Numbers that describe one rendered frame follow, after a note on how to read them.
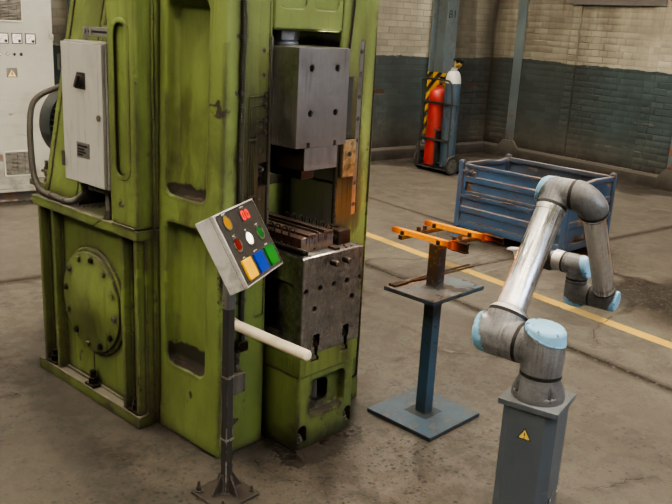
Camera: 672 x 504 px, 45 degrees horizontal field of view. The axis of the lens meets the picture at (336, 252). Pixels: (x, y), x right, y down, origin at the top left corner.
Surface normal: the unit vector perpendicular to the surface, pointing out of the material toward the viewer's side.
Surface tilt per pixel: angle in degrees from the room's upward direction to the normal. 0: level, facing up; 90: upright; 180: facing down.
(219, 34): 89
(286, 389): 90
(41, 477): 0
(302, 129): 90
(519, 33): 90
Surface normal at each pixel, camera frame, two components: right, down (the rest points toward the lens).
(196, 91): -0.68, 0.15
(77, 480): 0.05, -0.96
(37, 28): 0.62, 0.25
